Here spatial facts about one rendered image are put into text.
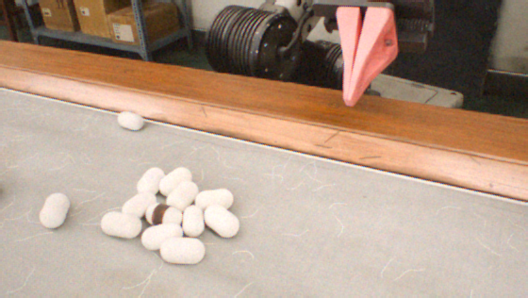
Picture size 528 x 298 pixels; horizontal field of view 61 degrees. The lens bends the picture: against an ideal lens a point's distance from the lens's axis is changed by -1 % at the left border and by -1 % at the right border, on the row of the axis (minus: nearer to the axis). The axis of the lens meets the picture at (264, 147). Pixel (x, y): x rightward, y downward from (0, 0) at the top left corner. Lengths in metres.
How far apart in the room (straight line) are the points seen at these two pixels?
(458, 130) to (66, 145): 0.43
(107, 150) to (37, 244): 0.15
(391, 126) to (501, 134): 0.10
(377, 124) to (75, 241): 0.31
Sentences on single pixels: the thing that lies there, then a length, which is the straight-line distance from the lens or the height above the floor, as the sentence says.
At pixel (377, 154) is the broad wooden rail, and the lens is 0.46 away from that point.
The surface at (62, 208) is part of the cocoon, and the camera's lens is 0.44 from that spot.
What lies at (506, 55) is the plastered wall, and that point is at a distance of 2.41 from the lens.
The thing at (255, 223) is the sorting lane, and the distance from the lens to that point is 0.39.
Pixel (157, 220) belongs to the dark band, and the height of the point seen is 0.75.
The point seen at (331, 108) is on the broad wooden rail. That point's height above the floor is 0.76.
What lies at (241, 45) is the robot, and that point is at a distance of 0.75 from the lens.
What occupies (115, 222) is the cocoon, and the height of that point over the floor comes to 0.76.
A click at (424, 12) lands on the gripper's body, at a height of 0.88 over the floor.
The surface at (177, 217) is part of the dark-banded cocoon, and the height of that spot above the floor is 0.75.
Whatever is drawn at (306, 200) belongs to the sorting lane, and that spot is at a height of 0.74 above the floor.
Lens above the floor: 1.00
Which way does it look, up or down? 32 degrees down
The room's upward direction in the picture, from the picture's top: 4 degrees counter-clockwise
